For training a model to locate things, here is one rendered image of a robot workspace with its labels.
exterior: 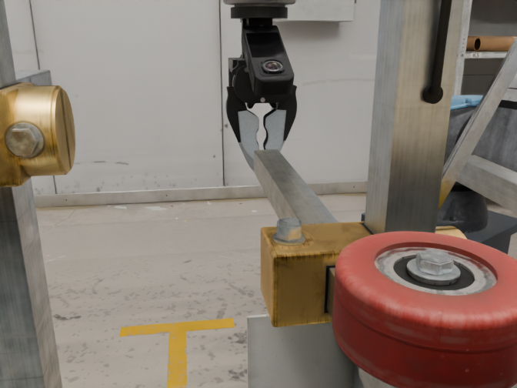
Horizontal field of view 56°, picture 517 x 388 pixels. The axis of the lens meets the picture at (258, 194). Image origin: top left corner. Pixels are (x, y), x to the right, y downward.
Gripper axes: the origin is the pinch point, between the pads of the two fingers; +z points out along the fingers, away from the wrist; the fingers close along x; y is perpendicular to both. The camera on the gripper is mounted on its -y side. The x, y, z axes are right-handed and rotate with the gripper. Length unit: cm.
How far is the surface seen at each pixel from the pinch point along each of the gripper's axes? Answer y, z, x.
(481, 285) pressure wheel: -46.8, -7.7, -1.2
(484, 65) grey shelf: 227, 2, -176
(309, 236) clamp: -33.4, -4.3, 2.2
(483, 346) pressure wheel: -49.3, -6.9, 0.2
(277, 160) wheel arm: -9.5, -3.4, -0.3
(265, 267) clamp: -33.5, -2.4, 5.1
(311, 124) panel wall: 229, 37, -68
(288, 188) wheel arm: -20.0, -3.4, 0.7
